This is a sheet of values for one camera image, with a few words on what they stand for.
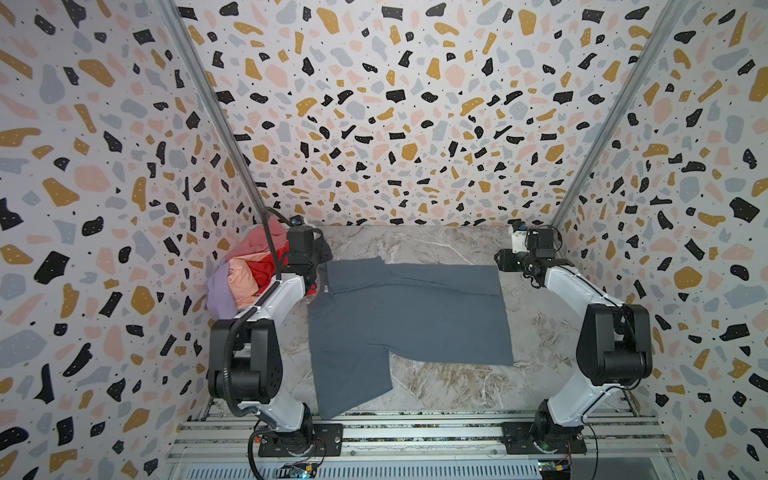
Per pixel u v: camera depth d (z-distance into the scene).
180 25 0.71
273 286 0.57
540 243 0.74
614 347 0.48
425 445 0.73
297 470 0.70
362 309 0.97
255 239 1.03
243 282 0.83
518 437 0.74
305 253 0.70
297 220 0.79
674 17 0.72
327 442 0.73
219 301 0.85
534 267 0.71
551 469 0.72
